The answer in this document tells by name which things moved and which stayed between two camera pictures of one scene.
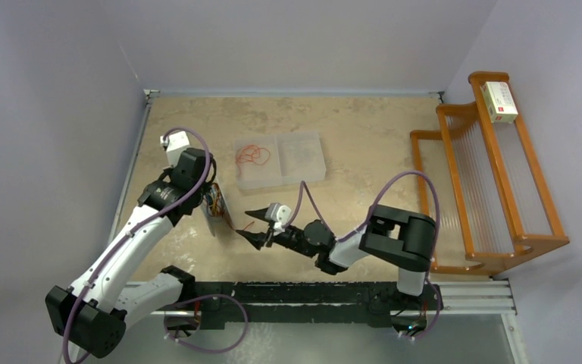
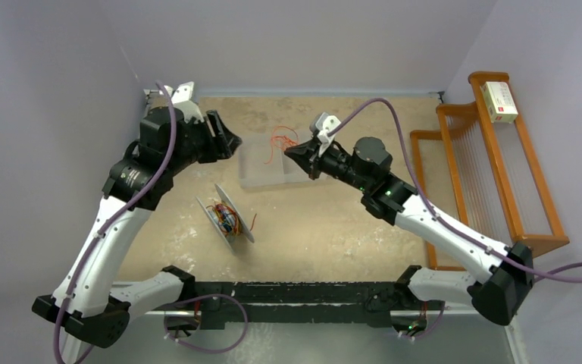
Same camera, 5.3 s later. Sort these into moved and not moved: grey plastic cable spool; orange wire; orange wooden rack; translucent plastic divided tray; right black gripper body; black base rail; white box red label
Moved: grey plastic cable spool; right black gripper body; orange wire
Not moved: black base rail; orange wooden rack; white box red label; translucent plastic divided tray
